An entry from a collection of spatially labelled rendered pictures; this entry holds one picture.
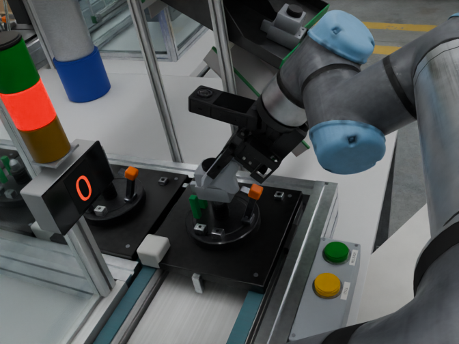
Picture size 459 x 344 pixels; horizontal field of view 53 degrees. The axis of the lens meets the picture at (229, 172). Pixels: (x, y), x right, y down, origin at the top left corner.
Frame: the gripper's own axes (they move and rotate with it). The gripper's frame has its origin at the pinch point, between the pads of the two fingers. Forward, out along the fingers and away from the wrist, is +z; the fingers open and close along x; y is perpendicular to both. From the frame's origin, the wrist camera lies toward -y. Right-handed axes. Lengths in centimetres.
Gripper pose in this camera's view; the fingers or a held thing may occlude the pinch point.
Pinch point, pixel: (209, 171)
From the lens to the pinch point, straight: 79.1
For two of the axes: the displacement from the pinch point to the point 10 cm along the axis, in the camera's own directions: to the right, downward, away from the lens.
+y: 8.0, 5.9, 0.9
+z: -4.7, 5.2, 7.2
